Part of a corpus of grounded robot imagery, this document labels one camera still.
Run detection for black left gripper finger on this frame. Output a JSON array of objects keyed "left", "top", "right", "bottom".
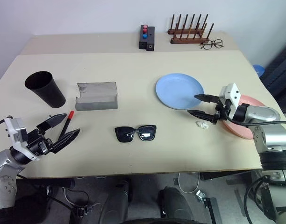
[
  {"left": 36, "top": 113, "right": 68, "bottom": 131},
  {"left": 50, "top": 128, "right": 81, "bottom": 154}
]

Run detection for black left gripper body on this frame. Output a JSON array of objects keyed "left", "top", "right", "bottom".
[{"left": 26, "top": 127, "right": 53, "bottom": 156}]

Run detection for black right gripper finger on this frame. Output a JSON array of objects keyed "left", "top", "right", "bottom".
[
  {"left": 187, "top": 109, "right": 215, "bottom": 124},
  {"left": 193, "top": 93, "right": 220, "bottom": 104}
]

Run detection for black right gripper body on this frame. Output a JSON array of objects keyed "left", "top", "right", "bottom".
[{"left": 213, "top": 97, "right": 229, "bottom": 126}]

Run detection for white paper ball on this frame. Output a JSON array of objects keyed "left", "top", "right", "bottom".
[{"left": 195, "top": 120, "right": 209, "bottom": 130}]

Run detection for black pen with red cap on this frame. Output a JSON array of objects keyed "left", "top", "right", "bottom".
[{"left": 59, "top": 110, "right": 75, "bottom": 139}]

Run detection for pink plate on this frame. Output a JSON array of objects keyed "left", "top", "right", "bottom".
[{"left": 221, "top": 94, "right": 266, "bottom": 140}]

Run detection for grey glasses case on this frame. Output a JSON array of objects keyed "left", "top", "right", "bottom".
[{"left": 75, "top": 81, "right": 118, "bottom": 112}]

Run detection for black sunglasses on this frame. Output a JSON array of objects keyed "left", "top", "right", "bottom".
[{"left": 114, "top": 125, "right": 157, "bottom": 143}]

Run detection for black plastic cup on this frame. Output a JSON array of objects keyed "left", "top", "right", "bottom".
[{"left": 24, "top": 71, "right": 66, "bottom": 109}]

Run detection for light blue plate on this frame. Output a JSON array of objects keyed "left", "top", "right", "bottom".
[{"left": 155, "top": 73, "right": 206, "bottom": 110}]

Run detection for thin black-rimmed eyeglasses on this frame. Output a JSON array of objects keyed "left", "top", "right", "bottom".
[{"left": 200, "top": 39, "right": 224, "bottom": 50}]

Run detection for blue round lid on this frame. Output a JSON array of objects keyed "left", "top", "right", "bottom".
[{"left": 253, "top": 64, "right": 265, "bottom": 77}]

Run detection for brown wooden peg rack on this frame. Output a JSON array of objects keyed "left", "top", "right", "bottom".
[{"left": 167, "top": 14, "right": 215, "bottom": 44}]

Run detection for black under-table bar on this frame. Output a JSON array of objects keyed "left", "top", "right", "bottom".
[{"left": 200, "top": 171, "right": 263, "bottom": 182}]

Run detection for dark navy bag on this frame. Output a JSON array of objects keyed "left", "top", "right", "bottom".
[{"left": 259, "top": 46, "right": 286, "bottom": 98}]

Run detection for dark rounded shape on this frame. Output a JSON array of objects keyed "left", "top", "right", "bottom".
[
  {"left": 98, "top": 179, "right": 131, "bottom": 224},
  {"left": 157, "top": 186, "right": 193, "bottom": 221}
]

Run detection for black box holding balls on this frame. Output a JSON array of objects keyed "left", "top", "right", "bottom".
[{"left": 138, "top": 25, "right": 149, "bottom": 49}]

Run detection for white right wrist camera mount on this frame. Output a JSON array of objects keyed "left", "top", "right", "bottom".
[{"left": 219, "top": 83, "right": 242, "bottom": 119}]

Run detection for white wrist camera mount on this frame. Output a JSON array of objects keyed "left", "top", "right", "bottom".
[
  {"left": 4, "top": 117, "right": 40, "bottom": 161},
  {"left": 219, "top": 83, "right": 242, "bottom": 119}
]

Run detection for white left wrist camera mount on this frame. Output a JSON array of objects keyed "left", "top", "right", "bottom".
[{"left": 4, "top": 117, "right": 40, "bottom": 161}]

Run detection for black under-table rail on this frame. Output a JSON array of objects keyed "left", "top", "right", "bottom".
[{"left": 16, "top": 178, "right": 76, "bottom": 190}]

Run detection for white cable loop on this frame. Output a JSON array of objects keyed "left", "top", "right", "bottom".
[{"left": 178, "top": 172, "right": 201, "bottom": 194}]

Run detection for black metal bracket with caster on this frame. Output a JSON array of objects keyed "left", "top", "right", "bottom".
[{"left": 195, "top": 190, "right": 222, "bottom": 224}]

